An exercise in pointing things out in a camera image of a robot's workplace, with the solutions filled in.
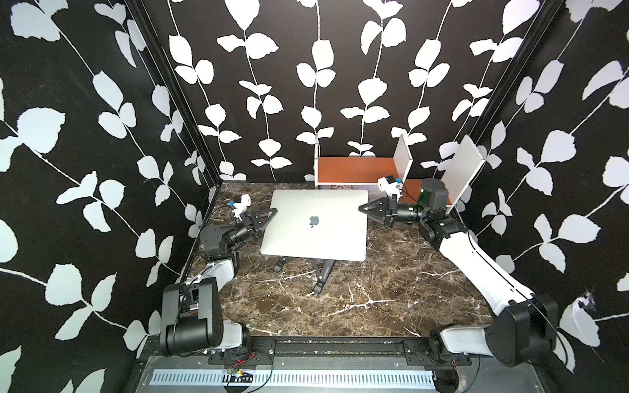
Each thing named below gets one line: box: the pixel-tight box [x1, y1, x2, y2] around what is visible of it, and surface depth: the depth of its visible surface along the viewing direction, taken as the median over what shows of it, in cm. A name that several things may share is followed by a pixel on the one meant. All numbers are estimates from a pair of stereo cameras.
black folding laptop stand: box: [272, 256, 337, 295], surface depth 90 cm
